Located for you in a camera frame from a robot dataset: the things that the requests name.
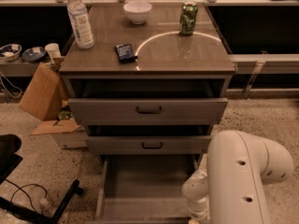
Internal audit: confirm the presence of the grey top drawer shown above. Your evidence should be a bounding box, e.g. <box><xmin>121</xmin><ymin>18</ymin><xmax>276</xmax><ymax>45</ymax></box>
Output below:
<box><xmin>68</xmin><ymin>98</ymin><xmax>228</xmax><ymax>125</ymax></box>

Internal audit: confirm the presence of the grey drawer cabinet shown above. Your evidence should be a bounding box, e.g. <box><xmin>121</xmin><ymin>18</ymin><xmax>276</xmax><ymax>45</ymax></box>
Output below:
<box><xmin>58</xmin><ymin>2</ymin><xmax>236</xmax><ymax>179</ymax></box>

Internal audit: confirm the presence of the dark blue snack packet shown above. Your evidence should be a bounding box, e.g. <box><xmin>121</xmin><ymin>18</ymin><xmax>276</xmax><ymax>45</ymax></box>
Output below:
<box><xmin>115</xmin><ymin>44</ymin><xmax>137</xmax><ymax>63</ymax></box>

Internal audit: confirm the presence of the grey drawer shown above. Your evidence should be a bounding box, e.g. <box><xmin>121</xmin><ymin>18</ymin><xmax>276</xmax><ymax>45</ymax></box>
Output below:
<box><xmin>86</xmin><ymin>135</ymin><xmax>211</xmax><ymax>155</ymax></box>
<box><xmin>86</xmin><ymin>155</ymin><xmax>198</xmax><ymax>224</ymax></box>
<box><xmin>68</xmin><ymin>98</ymin><xmax>228</xmax><ymax>125</ymax></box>

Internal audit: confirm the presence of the blue white bowl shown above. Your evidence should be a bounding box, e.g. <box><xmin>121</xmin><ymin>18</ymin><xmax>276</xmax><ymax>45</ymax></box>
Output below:
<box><xmin>0</xmin><ymin>44</ymin><xmax>21</xmax><ymax>62</ymax></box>

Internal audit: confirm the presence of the black cable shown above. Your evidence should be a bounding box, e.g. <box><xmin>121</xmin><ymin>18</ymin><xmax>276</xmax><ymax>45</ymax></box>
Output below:
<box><xmin>4</xmin><ymin>178</ymin><xmax>50</xmax><ymax>217</ymax></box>

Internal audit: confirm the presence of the green snack bag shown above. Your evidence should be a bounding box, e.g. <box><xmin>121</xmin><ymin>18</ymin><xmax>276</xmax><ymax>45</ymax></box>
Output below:
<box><xmin>58</xmin><ymin>110</ymin><xmax>74</xmax><ymax>120</ymax></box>

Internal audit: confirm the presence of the white paper cup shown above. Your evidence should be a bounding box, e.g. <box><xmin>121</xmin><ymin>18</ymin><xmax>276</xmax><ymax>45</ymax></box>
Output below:
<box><xmin>45</xmin><ymin>43</ymin><xmax>61</xmax><ymax>59</ymax></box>

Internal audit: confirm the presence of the green soda can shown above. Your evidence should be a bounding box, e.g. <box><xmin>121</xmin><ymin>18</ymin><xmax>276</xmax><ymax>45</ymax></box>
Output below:
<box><xmin>179</xmin><ymin>1</ymin><xmax>198</xmax><ymax>35</ymax></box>

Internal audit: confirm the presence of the clear plastic water bottle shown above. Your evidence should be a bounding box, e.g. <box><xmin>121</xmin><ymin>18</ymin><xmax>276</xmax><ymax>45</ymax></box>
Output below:
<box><xmin>67</xmin><ymin>0</ymin><xmax>94</xmax><ymax>49</ymax></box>

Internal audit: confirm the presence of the black chair base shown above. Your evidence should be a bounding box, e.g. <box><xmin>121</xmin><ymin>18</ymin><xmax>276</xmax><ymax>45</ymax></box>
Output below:
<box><xmin>0</xmin><ymin>134</ymin><xmax>83</xmax><ymax>224</ymax></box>

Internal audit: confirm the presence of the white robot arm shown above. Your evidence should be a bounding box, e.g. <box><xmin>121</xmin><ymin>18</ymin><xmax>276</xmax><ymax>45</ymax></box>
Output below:
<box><xmin>182</xmin><ymin>130</ymin><xmax>293</xmax><ymax>224</ymax></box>

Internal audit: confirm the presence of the grey middle drawer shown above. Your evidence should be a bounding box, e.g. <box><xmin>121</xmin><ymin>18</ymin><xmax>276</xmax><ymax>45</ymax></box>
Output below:
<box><xmin>86</xmin><ymin>135</ymin><xmax>211</xmax><ymax>155</ymax></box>

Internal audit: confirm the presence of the white cable on left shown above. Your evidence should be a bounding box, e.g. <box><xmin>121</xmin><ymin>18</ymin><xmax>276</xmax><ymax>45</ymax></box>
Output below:
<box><xmin>0</xmin><ymin>70</ymin><xmax>23</xmax><ymax>100</ymax></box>

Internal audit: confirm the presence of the blue plate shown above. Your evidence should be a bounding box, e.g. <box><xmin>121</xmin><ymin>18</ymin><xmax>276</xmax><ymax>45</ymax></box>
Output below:
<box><xmin>21</xmin><ymin>47</ymin><xmax>47</xmax><ymax>63</ymax></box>

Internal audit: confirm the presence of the brown cardboard box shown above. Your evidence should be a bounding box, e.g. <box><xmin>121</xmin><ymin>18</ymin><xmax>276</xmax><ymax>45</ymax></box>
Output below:
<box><xmin>19</xmin><ymin>63</ymin><xmax>69</xmax><ymax>120</ymax></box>

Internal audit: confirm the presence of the grey bottom drawer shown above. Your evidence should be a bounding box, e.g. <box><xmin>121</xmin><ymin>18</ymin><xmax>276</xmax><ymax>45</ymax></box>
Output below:
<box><xmin>86</xmin><ymin>155</ymin><xmax>198</xmax><ymax>224</ymax></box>

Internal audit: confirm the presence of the white box with flap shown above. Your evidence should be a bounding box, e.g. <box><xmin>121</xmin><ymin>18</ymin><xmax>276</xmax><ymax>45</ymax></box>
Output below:
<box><xmin>31</xmin><ymin>119</ymin><xmax>87</xmax><ymax>148</ymax></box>

